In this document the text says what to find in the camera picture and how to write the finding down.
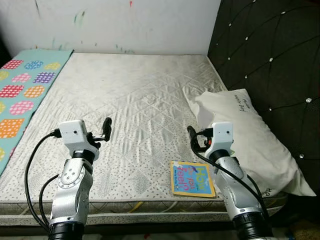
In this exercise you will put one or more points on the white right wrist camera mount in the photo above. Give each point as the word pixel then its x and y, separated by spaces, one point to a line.
pixel 222 135

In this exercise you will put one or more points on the white printed pillow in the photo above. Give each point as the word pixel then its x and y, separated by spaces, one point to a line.
pixel 260 140

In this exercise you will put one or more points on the black tufted headboard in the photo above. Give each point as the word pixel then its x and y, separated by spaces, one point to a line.
pixel 270 50

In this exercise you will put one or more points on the white quilted mattress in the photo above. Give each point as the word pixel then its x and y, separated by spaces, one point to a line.
pixel 135 100

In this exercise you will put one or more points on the dark bed frame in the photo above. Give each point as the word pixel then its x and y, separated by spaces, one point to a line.
pixel 150 229

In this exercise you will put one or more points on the teal colourful patterned mat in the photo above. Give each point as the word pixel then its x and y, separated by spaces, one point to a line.
pixel 30 85

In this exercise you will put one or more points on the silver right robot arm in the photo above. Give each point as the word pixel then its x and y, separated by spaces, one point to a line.
pixel 230 185

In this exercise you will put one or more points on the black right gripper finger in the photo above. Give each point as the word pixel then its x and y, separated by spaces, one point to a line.
pixel 192 137

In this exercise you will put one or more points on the blue yellow children's book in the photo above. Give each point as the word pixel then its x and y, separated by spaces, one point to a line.
pixel 187 177

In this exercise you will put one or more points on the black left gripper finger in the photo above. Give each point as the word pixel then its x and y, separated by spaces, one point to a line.
pixel 106 129

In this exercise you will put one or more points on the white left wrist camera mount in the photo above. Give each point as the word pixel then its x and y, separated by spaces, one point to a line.
pixel 72 132

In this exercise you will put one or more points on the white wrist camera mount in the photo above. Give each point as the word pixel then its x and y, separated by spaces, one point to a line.
pixel 72 132
pixel 222 135

